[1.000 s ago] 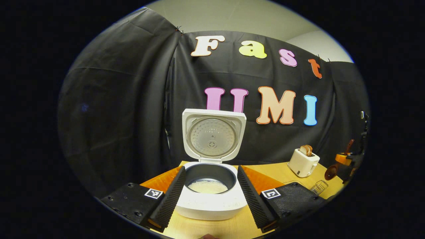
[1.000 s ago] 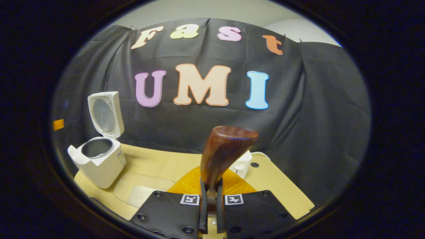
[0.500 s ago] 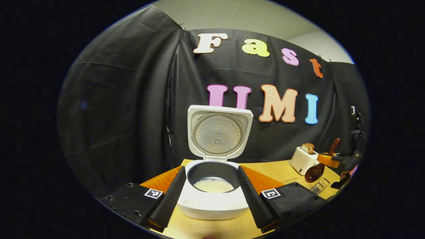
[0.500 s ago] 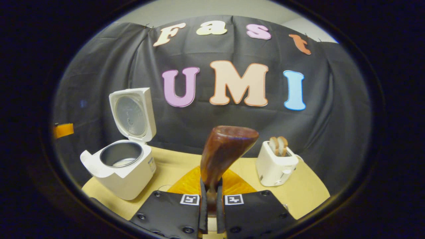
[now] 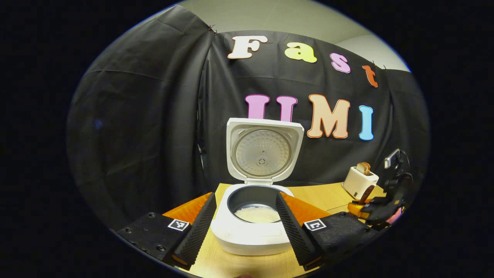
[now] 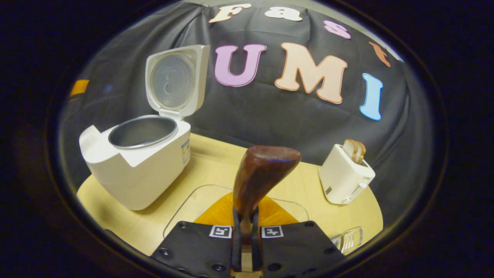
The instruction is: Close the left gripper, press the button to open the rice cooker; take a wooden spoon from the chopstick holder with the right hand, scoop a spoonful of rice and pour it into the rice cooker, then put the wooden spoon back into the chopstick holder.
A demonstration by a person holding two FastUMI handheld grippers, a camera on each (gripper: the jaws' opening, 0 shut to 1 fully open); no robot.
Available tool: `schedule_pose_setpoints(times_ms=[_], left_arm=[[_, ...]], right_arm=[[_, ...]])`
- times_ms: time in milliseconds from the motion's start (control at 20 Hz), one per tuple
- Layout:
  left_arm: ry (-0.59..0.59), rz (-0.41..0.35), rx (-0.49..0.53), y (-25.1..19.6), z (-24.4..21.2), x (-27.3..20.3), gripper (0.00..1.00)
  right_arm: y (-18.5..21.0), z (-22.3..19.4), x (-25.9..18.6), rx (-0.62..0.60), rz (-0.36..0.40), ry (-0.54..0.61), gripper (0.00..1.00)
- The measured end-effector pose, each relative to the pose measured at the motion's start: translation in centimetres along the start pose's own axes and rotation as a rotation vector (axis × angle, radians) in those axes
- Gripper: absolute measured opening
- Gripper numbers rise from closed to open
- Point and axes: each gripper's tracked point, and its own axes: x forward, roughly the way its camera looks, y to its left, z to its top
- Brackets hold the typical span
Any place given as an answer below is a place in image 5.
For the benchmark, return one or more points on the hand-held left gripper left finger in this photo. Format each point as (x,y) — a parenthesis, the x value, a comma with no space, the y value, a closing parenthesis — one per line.
(198,231)

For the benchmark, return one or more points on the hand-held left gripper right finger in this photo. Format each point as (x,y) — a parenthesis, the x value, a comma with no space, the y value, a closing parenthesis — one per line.
(293,231)

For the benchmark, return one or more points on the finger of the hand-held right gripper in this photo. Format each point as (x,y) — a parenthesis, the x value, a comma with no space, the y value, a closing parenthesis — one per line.
(355,209)

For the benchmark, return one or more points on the white rice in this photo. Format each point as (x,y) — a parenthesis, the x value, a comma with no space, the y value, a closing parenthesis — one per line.
(254,214)

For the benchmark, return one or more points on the white rice cooker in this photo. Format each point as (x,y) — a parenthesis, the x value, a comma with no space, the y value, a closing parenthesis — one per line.
(251,237)

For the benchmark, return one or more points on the white toaster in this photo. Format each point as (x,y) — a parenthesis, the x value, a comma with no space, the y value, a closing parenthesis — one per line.
(357,185)

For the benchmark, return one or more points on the brown bread slice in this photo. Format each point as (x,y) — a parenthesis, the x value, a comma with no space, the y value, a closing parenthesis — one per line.
(360,168)
(367,168)

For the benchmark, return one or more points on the black backdrop cloth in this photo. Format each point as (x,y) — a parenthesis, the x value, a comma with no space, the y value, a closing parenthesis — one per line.
(154,116)

